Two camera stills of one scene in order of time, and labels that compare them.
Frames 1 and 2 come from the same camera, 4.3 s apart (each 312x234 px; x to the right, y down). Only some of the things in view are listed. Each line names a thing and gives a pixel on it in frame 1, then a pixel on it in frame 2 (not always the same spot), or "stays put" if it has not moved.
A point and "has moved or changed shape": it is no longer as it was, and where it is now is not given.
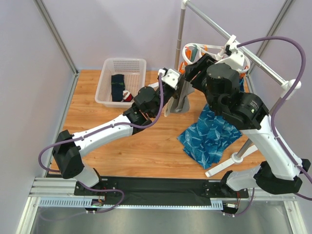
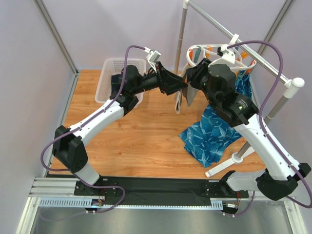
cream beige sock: x=166 y=108 to x=178 y=101
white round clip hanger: x=215 y=51 has moved or changed shape
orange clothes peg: x=182 y=71 has moved or changed shape
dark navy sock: x=118 y=87 stays put
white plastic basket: x=134 y=71 stays put
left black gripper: x=178 y=88 to x=161 y=78
